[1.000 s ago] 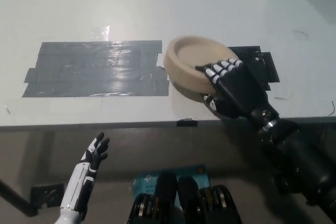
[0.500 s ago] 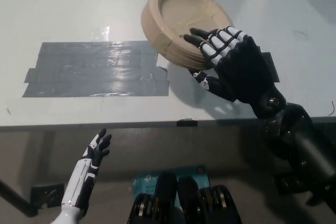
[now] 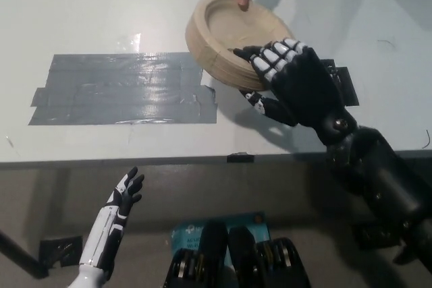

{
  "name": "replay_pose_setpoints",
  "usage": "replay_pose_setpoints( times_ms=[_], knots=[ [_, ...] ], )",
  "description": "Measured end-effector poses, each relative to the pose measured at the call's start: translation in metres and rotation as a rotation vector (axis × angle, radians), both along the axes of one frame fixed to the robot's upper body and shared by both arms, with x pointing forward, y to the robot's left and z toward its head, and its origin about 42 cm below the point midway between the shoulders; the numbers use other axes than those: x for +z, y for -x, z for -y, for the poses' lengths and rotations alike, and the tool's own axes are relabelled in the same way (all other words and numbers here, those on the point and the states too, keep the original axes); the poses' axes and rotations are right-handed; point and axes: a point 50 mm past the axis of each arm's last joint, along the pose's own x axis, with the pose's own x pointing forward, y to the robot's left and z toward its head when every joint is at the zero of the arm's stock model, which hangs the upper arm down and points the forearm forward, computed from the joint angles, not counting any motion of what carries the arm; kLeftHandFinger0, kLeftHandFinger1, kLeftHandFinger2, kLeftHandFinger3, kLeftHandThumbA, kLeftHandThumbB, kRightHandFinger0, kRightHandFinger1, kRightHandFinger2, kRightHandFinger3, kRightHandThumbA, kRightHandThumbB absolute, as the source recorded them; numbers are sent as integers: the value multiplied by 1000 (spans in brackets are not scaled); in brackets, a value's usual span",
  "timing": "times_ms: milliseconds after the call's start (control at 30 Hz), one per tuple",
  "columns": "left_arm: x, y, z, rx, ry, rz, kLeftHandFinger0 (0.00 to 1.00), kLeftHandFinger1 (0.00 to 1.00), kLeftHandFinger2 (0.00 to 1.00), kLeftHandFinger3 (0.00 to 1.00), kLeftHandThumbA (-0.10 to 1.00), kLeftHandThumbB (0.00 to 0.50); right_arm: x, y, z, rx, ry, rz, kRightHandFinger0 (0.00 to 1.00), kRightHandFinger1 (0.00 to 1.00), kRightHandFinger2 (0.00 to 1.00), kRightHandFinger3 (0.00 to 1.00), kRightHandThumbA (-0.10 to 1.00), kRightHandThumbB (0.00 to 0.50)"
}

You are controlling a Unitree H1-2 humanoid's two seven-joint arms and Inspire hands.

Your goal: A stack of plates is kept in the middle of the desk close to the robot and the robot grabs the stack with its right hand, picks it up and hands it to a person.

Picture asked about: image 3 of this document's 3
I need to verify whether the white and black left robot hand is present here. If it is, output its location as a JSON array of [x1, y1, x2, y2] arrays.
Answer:
[[78, 166, 146, 270]]

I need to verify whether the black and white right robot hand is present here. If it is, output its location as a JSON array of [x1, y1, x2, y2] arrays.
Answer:
[[232, 37, 358, 146]]

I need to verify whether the beige wooden round plate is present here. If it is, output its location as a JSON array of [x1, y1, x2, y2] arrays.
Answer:
[[184, 0, 298, 92]]

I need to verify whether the black tape patch on desk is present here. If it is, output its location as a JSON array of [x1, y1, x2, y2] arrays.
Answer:
[[320, 59, 360, 107]]

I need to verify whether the black tape patch on floor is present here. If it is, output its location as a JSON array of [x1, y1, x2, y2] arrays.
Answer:
[[353, 223, 406, 252], [39, 236, 84, 268]]

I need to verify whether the teal cardboard box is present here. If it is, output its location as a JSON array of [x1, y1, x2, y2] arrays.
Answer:
[[170, 212, 271, 258]]

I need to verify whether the black metal pole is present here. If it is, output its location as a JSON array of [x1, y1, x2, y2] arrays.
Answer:
[[0, 230, 51, 279]]

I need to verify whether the small black tape strip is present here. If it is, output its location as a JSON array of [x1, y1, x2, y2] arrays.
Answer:
[[227, 152, 254, 163]]

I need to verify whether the clear tape piece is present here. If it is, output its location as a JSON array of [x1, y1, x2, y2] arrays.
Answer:
[[117, 33, 144, 53]]

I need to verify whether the grey duct tape patch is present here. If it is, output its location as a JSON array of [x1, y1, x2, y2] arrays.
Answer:
[[28, 51, 217, 127]]

